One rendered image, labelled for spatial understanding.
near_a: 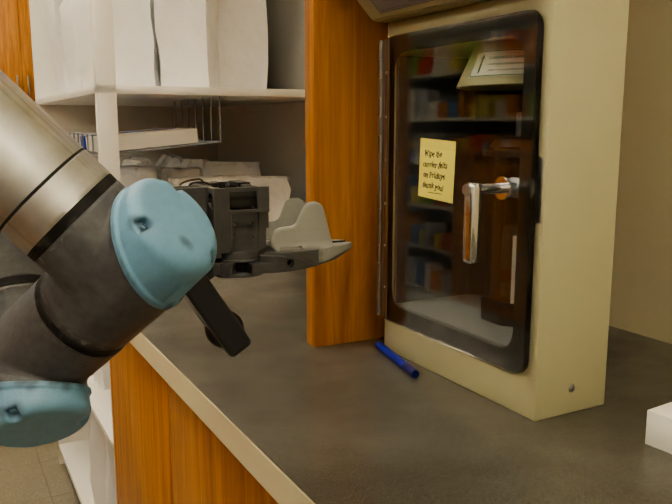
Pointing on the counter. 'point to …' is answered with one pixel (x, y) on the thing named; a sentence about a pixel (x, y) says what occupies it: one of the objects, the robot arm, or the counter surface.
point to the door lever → (478, 214)
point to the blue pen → (397, 359)
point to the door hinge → (380, 172)
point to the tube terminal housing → (556, 212)
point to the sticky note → (437, 169)
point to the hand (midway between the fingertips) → (336, 252)
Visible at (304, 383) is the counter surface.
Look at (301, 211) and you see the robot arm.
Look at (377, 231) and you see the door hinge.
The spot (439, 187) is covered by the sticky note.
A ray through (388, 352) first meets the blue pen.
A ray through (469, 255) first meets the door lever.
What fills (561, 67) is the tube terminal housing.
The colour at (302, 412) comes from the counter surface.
